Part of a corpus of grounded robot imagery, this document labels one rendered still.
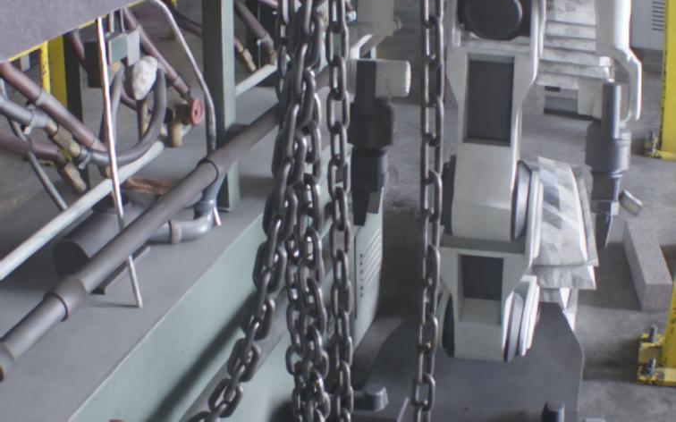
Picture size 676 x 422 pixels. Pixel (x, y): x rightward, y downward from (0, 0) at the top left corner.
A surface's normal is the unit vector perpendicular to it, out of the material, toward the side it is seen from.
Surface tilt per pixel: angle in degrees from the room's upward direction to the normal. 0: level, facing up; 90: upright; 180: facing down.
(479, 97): 80
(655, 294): 90
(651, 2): 90
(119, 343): 0
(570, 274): 61
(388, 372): 0
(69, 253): 90
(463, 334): 106
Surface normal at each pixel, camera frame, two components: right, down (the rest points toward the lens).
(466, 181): -0.24, -0.03
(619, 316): -0.01, -0.92
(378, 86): -0.26, 0.19
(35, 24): 0.95, 0.11
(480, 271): -0.22, 0.79
